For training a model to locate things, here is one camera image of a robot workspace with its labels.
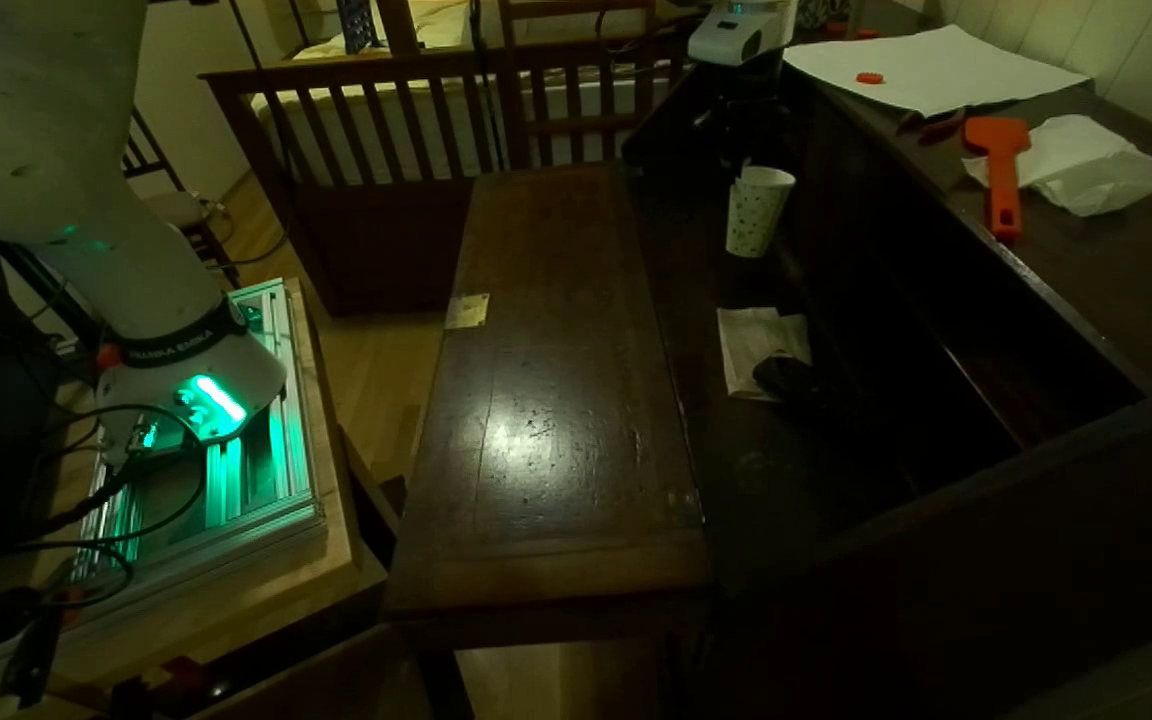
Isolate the wooden robot mounting platform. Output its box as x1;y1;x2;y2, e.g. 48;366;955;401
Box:
0;275;393;703

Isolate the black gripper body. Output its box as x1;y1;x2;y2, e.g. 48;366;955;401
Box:
701;58;797;173

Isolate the wooden chair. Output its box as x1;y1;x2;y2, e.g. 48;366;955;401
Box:
496;0;662;173

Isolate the white paper cup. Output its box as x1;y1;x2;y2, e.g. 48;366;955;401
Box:
723;161;800;264

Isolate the black remote control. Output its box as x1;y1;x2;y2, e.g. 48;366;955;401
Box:
749;352;882;438

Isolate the orange plastic scraper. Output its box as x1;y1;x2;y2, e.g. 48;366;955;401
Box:
961;113;1035;244

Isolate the black cable bundle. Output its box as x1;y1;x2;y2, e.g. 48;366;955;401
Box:
0;398;212;631

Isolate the small pale sticker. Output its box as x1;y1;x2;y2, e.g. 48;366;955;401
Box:
440;291;496;334

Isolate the dark wooden secretary desk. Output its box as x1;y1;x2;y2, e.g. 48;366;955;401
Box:
380;17;1152;720

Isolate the large white paper sheet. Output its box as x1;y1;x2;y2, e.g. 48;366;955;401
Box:
782;20;1096;120

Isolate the folded white paper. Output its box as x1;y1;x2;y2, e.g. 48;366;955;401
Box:
713;303;817;401

